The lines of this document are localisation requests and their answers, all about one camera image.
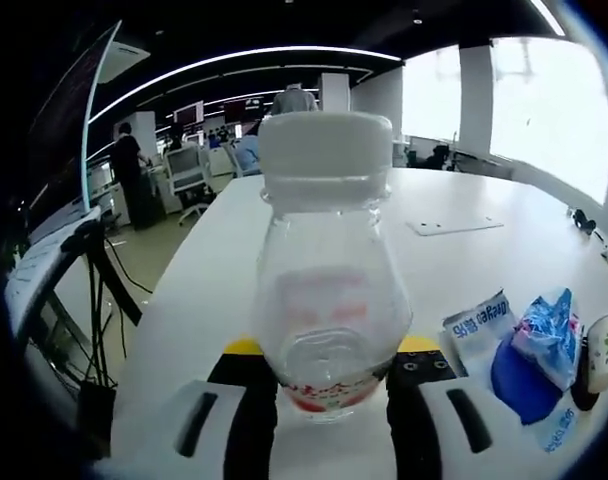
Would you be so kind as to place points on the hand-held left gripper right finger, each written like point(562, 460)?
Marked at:
point(424, 425)

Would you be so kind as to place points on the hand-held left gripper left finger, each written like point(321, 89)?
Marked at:
point(234, 425)

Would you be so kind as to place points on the wet wipes pack blue lid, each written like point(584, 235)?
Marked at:
point(484, 325)

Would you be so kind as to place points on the blue plastic tissue packet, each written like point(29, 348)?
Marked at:
point(549, 335)

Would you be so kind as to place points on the clear plastic water bottle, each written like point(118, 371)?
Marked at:
point(329, 280)

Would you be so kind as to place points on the white paper cup green print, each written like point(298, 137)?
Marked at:
point(604, 355)

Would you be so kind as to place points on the white table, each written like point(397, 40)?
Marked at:
point(459, 270)

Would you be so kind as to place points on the black headphones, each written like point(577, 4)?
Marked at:
point(583, 222)

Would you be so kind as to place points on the white mesh-back office chair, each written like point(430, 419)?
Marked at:
point(186, 167)

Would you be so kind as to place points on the open laptop on stand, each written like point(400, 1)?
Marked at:
point(59, 150)

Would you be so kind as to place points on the linear ceiling light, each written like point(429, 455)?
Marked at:
point(284, 50)

